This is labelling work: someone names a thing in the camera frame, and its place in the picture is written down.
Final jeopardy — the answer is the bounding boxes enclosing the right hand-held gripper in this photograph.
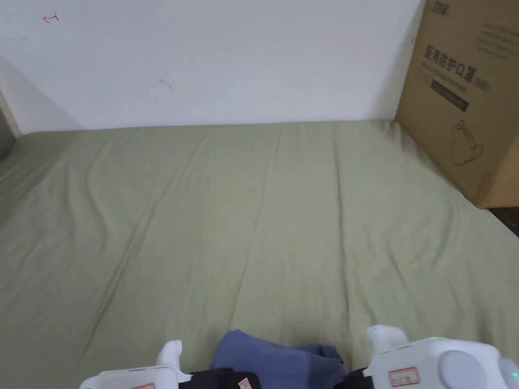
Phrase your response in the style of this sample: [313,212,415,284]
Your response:
[344,325,519,389]

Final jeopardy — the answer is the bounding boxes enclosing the bed with pale green sheet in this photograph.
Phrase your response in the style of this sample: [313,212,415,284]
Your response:
[0,120,519,389]

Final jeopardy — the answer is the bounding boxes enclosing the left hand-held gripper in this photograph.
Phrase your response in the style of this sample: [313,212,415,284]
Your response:
[79,339,261,389]

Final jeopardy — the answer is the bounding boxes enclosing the blue garment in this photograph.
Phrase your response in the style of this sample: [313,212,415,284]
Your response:
[210,330,346,389]

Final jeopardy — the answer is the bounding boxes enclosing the large brown cardboard carton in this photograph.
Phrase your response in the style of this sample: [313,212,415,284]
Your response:
[395,0,519,209]

